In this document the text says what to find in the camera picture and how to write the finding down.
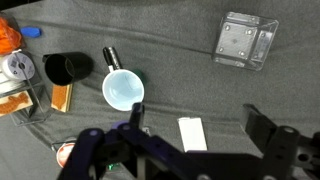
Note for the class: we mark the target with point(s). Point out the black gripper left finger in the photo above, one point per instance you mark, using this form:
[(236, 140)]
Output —
[(137, 115)]

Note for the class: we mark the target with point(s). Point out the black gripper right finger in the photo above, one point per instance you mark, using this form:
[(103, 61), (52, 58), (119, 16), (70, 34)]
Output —
[(257, 126)]

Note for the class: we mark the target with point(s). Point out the green plastic cup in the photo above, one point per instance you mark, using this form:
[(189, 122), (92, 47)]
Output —
[(122, 88)]

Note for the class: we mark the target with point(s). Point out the black cup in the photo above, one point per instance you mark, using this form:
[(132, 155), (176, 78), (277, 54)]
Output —
[(66, 68)]

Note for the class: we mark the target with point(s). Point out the black marker pen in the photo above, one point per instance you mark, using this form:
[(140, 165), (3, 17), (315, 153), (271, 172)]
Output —
[(111, 58)]

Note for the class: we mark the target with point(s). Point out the white rectangular box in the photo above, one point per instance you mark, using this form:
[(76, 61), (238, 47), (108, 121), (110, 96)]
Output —
[(192, 134)]

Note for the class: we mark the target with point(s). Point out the grey tablecloth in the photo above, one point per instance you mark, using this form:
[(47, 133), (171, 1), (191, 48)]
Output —
[(171, 42)]

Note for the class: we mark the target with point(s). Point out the wooden block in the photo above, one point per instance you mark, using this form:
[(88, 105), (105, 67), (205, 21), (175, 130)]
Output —
[(61, 97)]

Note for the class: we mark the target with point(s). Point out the red white round lid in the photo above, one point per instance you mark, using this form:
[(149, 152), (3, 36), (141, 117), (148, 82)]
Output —
[(63, 153)]

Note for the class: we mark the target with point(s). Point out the clear plastic container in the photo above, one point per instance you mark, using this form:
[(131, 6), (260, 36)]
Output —
[(244, 40)]

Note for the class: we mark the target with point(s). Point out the clear acrylic organizer tray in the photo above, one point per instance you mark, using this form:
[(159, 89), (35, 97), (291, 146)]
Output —
[(27, 101)]

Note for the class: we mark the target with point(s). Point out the white tape roll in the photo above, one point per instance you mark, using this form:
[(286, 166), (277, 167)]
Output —
[(17, 66)]

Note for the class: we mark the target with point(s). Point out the blue eraser block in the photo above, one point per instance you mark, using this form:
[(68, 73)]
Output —
[(32, 32)]

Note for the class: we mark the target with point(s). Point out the orange plastic bag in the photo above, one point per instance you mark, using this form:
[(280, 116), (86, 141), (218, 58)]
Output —
[(10, 37)]

